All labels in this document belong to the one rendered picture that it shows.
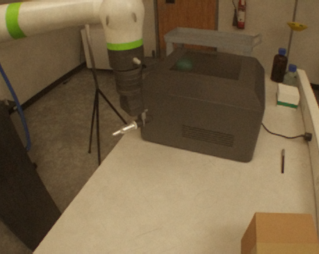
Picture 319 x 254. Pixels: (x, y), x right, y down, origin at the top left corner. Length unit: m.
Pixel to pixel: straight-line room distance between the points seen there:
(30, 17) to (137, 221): 0.69
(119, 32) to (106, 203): 0.55
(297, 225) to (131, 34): 0.61
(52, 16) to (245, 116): 0.68
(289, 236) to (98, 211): 0.58
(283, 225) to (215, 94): 0.47
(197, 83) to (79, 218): 0.60
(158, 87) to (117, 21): 0.39
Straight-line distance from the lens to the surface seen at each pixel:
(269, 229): 0.59
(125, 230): 0.75
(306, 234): 0.62
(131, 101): 0.63
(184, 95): 0.82
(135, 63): 0.58
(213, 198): 0.81
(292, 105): 1.36
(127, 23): 0.54
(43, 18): 0.72
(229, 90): 0.80
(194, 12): 3.84
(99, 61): 4.04
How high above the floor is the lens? 1.55
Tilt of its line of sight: 37 degrees down
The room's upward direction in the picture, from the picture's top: 3 degrees counter-clockwise
